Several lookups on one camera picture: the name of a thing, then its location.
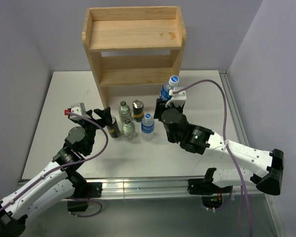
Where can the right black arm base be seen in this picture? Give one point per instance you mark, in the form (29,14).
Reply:
(213,197)

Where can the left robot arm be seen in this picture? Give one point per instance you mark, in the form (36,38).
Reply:
(64,165)

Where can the wooden two-tier shelf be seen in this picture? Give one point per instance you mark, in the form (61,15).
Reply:
(133,45)

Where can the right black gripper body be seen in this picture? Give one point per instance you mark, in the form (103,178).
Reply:
(170,138)

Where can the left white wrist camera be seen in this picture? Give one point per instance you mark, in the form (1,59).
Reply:
(78,106)

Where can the aluminium side rail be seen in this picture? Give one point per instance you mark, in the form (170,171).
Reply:
(242,137)

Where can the aluminium front rail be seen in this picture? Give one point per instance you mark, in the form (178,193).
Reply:
(118,188)

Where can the black can yellow label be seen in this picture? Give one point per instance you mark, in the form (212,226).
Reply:
(138,110)

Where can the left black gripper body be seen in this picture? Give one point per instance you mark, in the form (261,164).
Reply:
(91,128)

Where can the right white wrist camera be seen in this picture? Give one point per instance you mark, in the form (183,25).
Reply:
(177,93)

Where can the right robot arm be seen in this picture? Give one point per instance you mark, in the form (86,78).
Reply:
(254,168)

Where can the blue label water bottle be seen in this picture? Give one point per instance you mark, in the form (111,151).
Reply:
(168,85)

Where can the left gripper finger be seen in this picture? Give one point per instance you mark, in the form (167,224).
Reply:
(77,115)
(105,116)

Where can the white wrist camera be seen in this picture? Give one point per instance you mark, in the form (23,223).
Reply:
(177,93)
(78,106)

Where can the front clear glass bottle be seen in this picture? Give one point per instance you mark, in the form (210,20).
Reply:
(128,129)

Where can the clear glass bottle green cap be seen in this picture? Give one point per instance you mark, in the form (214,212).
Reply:
(124,112)

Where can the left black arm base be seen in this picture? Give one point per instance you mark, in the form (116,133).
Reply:
(83,198)

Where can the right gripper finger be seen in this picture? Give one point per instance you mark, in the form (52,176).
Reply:
(179,105)
(160,108)

